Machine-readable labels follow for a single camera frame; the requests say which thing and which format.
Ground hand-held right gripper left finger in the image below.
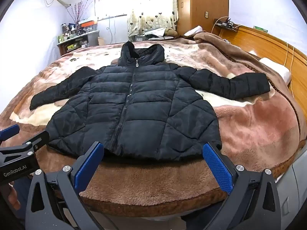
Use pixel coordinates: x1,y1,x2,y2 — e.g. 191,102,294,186
25,141,105,230

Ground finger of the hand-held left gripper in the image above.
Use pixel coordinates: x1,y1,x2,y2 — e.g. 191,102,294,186
0,124,20,141
0,130,50,160

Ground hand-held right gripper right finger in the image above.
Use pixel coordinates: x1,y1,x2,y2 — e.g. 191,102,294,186
202,142,281,230

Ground black hooded puffer jacket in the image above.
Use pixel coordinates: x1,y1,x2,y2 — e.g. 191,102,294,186
29,41,271,161

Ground brown printed blanket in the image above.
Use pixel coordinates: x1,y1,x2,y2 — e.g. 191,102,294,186
0,30,307,217

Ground cluttered desk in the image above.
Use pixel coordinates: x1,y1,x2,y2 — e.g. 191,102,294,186
57,30,100,55

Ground white pillow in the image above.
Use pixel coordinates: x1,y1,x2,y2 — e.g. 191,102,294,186
260,57,292,85

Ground pink flower branches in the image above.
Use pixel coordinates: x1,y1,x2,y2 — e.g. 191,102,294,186
66,1,93,25

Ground wooden bed headboard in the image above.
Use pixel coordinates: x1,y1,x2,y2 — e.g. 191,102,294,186
212,25,307,125

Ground dark storage box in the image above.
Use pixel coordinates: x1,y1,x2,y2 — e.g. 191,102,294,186
130,35,149,43

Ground white folded cloth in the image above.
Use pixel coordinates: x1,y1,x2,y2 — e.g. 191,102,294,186
185,26,203,35

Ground window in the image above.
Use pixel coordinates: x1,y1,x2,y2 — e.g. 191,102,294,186
94,0,127,21

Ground wooden wardrobe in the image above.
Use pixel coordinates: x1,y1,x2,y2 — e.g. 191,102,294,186
177,0,229,35

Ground patterned cream curtain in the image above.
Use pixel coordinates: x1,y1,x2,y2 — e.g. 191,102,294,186
126,0,179,37

